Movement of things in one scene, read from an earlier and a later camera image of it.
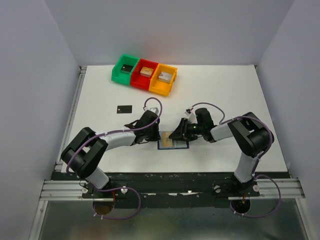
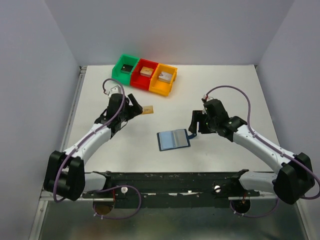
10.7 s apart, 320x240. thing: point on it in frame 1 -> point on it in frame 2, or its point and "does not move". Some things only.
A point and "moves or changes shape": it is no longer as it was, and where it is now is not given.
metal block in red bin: (146, 72) does not move
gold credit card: (166, 141) moves or changes shape
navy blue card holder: (165, 142) does not move
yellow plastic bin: (161, 87) does not move
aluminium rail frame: (57, 190) does not move
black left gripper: (152, 135) -> (130, 109)
